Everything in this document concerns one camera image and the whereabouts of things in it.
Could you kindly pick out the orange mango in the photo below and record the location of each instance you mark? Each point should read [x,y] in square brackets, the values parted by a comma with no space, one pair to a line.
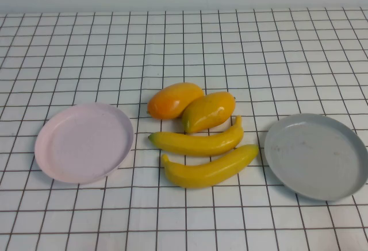
[172,100]

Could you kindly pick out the yellow mango with green tip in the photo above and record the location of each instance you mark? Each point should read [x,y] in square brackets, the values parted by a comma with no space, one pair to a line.
[208,113]

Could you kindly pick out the slim yellow banana green tip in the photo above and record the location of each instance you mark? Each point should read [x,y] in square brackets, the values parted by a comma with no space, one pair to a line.
[198,144]

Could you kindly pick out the thick yellow banana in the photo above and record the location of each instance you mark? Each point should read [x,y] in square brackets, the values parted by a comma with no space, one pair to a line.
[207,170]

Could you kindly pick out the pink round plate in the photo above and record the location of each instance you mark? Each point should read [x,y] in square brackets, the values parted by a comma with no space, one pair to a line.
[83,144]

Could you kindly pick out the grey round plate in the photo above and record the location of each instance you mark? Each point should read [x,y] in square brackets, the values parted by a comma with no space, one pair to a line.
[313,156]

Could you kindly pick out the white checked tablecloth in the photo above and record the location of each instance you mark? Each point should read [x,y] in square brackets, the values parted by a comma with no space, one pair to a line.
[184,219]

